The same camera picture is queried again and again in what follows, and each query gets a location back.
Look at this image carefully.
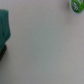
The teal padded gripper finger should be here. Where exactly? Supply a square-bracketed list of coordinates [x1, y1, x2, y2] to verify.
[0, 9, 11, 61]

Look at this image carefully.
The green lid kcup pod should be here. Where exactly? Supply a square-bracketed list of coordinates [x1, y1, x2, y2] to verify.
[69, 0, 84, 13]

